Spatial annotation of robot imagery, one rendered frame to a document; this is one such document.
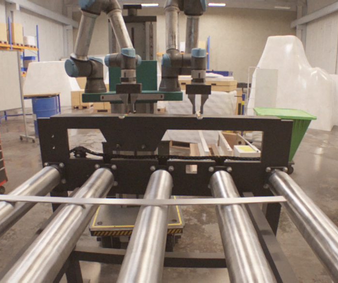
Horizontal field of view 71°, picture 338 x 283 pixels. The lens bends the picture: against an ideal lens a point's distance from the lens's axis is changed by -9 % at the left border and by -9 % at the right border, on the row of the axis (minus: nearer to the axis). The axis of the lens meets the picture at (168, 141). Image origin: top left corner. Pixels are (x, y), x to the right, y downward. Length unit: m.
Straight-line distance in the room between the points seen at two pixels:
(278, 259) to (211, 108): 3.74
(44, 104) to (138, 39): 4.80
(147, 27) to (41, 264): 1.59
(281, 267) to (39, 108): 6.15
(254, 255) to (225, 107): 3.87
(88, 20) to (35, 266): 1.27
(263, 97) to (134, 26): 3.30
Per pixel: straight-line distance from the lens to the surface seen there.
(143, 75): 1.84
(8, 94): 5.89
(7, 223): 1.09
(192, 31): 1.66
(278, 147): 1.38
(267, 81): 4.79
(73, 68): 1.63
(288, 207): 1.12
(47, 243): 0.83
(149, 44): 1.89
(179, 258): 1.62
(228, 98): 4.49
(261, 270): 0.71
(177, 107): 4.72
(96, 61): 1.74
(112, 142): 1.34
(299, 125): 3.66
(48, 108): 6.54
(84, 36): 1.61
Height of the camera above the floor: 1.37
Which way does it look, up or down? 15 degrees down
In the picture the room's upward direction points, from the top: straight up
